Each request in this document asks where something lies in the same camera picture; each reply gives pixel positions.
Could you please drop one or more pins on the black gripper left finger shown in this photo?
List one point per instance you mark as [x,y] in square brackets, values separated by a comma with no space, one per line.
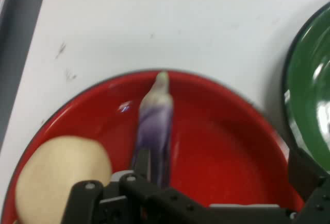
[134,193]

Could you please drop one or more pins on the red enamel plate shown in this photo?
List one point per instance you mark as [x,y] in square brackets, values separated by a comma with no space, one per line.
[221,141]

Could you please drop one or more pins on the purple toy eggplant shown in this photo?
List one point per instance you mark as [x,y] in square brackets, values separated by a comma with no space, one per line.
[154,128]

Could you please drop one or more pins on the green enamel plate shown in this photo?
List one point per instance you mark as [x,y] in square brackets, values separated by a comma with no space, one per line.
[309,92]

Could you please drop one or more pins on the beige toy potato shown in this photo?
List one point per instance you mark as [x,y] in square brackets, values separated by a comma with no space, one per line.
[59,172]

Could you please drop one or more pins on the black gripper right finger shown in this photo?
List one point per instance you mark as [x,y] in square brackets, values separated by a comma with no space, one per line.
[308,180]

